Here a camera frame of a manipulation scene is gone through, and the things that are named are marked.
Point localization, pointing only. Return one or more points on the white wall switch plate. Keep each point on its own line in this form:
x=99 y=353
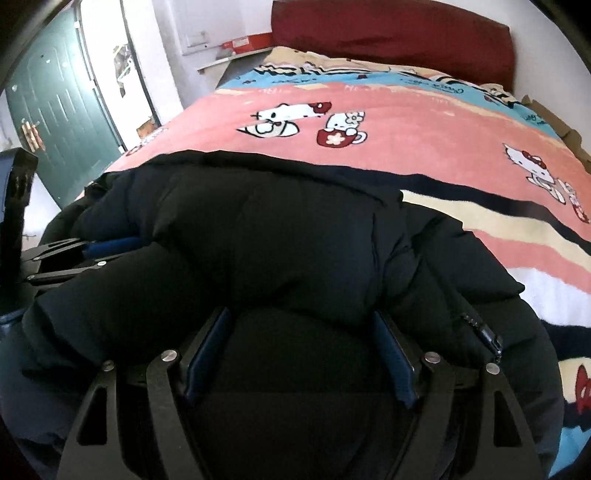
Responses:
x=195 y=40

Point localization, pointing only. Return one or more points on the red white box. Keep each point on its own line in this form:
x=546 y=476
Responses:
x=249 y=43

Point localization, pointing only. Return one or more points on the pink Hello Kitty blanket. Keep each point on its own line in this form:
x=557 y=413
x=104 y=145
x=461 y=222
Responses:
x=471 y=151

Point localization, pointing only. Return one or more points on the black puffer jacket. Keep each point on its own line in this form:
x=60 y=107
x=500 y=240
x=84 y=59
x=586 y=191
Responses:
x=302 y=259

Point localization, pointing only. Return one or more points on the dark green door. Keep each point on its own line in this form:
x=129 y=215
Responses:
x=57 y=113

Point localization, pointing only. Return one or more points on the dark red headboard cushion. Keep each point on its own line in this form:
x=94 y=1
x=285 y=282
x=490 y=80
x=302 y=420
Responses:
x=427 y=34

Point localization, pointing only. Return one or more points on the brown cardboard strip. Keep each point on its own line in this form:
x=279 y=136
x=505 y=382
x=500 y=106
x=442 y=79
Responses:
x=569 y=136

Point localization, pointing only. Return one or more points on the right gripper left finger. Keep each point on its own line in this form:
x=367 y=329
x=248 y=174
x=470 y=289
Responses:
x=93 y=449

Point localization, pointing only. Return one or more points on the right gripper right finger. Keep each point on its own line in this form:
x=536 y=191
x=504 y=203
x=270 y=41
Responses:
x=465 y=423

